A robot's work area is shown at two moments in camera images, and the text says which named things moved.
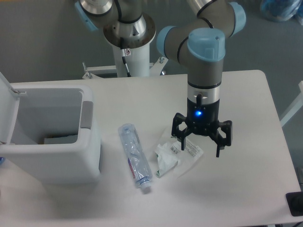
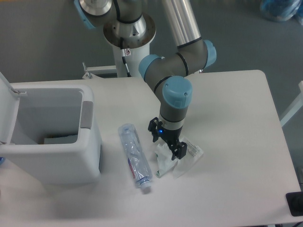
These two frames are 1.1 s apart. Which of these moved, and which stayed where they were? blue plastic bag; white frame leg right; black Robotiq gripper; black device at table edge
Moved: black Robotiq gripper
Stayed: white frame leg right; blue plastic bag; black device at table edge
